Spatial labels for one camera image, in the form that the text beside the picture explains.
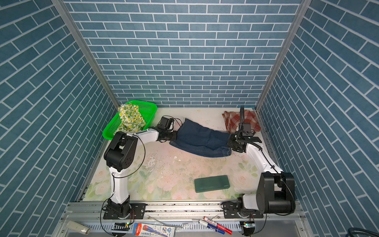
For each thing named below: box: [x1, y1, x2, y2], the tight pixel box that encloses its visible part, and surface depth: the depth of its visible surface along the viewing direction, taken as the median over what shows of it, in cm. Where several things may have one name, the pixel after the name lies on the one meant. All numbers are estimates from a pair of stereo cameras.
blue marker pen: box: [198, 219, 226, 235], surface depth 70 cm
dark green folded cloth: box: [194, 174, 230, 194], surface depth 84 cm
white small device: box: [65, 220, 92, 236], surface depth 68 cm
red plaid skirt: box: [222, 109, 262, 133], surface depth 111 cm
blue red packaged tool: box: [132, 223, 176, 237], surface depth 69 cm
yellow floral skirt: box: [113, 103, 147, 134], surface depth 107 cm
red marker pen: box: [202, 216, 233, 236], surface depth 71 cm
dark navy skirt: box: [169, 118, 232, 158], surface depth 100 cm
